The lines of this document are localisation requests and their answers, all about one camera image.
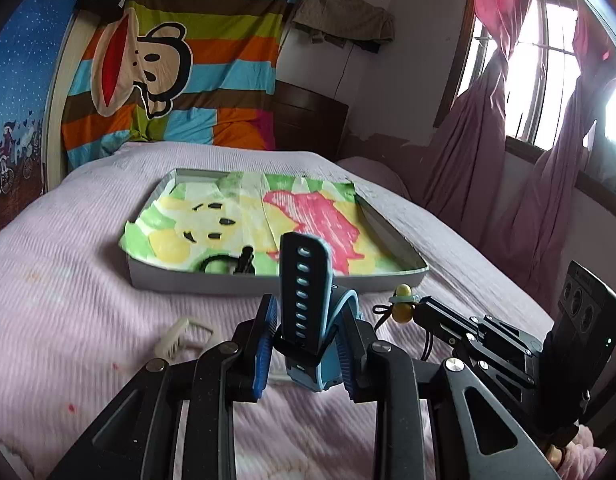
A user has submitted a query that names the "blue watch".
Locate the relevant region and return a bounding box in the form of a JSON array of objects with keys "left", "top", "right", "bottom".
[{"left": 274, "top": 232, "right": 359, "bottom": 392}]

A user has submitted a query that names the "colourful painted paper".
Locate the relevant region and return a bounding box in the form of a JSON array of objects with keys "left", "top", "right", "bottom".
[{"left": 119, "top": 171, "right": 405, "bottom": 275}]

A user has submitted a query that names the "black hair tie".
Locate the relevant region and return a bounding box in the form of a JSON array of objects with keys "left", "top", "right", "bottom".
[{"left": 197, "top": 253, "right": 242, "bottom": 276}]

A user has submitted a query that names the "window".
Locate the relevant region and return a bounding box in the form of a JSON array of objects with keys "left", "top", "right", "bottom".
[{"left": 457, "top": 0, "right": 616, "bottom": 151}]

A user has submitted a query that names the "pink bed cover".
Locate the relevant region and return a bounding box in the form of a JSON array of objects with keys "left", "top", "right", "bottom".
[{"left": 0, "top": 140, "right": 554, "bottom": 480}]

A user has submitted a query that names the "blue fabric wardrobe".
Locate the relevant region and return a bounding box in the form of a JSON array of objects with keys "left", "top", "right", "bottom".
[{"left": 0, "top": 0, "right": 76, "bottom": 231}]

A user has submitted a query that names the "pink curtain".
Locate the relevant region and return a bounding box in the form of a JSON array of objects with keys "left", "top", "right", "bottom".
[{"left": 413, "top": 0, "right": 616, "bottom": 311}]

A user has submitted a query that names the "brown hanging cloth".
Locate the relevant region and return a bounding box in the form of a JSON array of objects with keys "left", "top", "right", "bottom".
[{"left": 293, "top": 0, "right": 396, "bottom": 53}]

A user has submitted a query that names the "brown hair tie with beads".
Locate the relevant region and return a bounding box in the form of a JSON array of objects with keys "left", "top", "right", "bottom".
[{"left": 372, "top": 283, "right": 437, "bottom": 363}]

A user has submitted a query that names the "grey cardboard tray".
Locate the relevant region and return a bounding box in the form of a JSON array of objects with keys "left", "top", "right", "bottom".
[{"left": 119, "top": 168, "right": 428, "bottom": 296}]

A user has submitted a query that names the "dark wooden headboard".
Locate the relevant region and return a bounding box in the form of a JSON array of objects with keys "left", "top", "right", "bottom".
[{"left": 271, "top": 80, "right": 349, "bottom": 162}]

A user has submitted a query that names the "striped monkey blanket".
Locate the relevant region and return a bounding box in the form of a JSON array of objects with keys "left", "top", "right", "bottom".
[{"left": 61, "top": 0, "right": 299, "bottom": 170}]

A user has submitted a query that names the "beige hair claw clip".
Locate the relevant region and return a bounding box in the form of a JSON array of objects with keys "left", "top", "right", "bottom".
[{"left": 154, "top": 316, "right": 218, "bottom": 363}]

